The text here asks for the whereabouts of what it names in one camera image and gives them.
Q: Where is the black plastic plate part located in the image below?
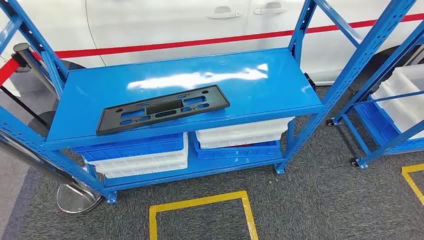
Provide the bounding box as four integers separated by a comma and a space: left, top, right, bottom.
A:
96, 84, 231, 136

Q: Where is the blue metal shelf rack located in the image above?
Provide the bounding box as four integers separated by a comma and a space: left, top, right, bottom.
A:
0, 0, 424, 205

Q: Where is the blue wheeled shelf rack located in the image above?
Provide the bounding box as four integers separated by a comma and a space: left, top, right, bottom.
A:
326, 19, 424, 170

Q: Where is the white plastic crate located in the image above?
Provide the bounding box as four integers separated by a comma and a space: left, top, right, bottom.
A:
99, 162, 189, 180
198, 132, 284, 150
370, 63, 424, 140
84, 133, 189, 173
195, 116, 296, 142

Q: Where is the blue plastic crate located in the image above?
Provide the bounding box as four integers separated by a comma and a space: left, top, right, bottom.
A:
193, 132, 282, 161
71, 132, 185, 163
359, 96, 424, 155

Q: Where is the red barrier belt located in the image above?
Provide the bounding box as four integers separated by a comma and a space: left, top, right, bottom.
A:
0, 57, 20, 86
31, 13, 424, 61

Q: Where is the white car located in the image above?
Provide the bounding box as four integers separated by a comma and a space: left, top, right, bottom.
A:
0, 0, 424, 86

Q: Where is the black stanchion chrome base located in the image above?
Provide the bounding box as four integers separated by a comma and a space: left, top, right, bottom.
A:
0, 132, 104, 215

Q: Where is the thin black stand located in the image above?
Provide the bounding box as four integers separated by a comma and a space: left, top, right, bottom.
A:
0, 86, 57, 138

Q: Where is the black stanchion post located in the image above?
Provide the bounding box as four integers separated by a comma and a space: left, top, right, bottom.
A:
12, 42, 61, 98

